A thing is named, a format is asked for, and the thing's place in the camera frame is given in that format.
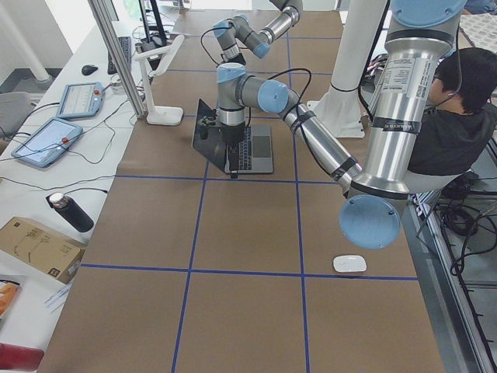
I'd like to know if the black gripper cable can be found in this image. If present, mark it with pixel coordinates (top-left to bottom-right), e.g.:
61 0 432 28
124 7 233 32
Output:
248 68 350 180

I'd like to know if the upper blue teach pendant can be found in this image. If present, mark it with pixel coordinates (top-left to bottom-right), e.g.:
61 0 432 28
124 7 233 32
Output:
57 82 104 120

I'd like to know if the brown cardboard box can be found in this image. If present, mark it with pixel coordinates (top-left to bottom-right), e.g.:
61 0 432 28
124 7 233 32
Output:
1 217 86 284

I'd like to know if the lower blue teach pendant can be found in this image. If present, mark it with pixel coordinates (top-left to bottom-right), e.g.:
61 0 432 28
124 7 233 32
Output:
11 117 83 168

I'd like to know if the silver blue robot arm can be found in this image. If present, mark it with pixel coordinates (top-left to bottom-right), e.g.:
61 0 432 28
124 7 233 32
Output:
213 0 303 65
214 1 464 249

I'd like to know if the person in black hoodie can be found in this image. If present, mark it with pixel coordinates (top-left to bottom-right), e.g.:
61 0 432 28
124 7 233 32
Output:
405 47 496 193

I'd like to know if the white desk lamp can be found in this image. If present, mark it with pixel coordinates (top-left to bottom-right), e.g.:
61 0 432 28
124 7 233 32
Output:
133 34 186 126

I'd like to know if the blue teach pendant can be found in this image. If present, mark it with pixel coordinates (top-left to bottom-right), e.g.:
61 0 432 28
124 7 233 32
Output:
11 117 83 168
57 82 104 120

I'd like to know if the aluminium frame post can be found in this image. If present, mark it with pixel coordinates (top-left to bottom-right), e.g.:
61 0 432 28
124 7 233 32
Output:
88 0 145 119

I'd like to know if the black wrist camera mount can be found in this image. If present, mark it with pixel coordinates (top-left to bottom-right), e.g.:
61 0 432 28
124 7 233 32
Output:
196 115 217 140

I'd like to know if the black keyboard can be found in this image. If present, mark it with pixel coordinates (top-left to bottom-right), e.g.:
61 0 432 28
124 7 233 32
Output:
106 36 133 75

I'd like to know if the black computer mouse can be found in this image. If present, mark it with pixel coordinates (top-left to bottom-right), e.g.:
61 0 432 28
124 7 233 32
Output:
81 64 99 76

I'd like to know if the grey laptop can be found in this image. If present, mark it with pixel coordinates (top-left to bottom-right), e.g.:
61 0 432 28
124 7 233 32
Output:
192 99 273 174

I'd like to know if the white computer mouse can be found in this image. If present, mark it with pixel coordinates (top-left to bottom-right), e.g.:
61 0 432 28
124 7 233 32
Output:
332 255 367 273

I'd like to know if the black water bottle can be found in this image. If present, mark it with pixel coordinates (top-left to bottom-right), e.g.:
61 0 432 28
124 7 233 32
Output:
46 192 94 232

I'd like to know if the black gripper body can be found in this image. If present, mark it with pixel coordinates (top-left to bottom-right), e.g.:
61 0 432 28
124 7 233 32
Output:
220 124 245 146

